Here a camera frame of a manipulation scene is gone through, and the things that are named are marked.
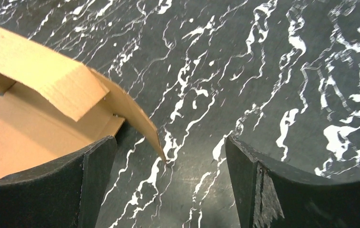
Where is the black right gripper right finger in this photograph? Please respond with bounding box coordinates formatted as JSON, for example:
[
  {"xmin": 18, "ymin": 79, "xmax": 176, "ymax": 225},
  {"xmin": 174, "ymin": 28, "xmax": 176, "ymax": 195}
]
[{"xmin": 225, "ymin": 135, "xmax": 360, "ymax": 228}]

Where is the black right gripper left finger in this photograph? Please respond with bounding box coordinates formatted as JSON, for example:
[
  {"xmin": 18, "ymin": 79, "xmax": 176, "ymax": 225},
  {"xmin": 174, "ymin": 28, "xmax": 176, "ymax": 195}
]
[{"xmin": 0, "ymin": 136, "xmax": 117, "ymax": 228}]

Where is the brown cardboard box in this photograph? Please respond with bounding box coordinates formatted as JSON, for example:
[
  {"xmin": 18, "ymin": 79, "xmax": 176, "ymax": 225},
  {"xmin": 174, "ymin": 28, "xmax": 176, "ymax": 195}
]
[{"xmin": 0, "ymin": 27, "xmax": 166, "ymax": 179}]

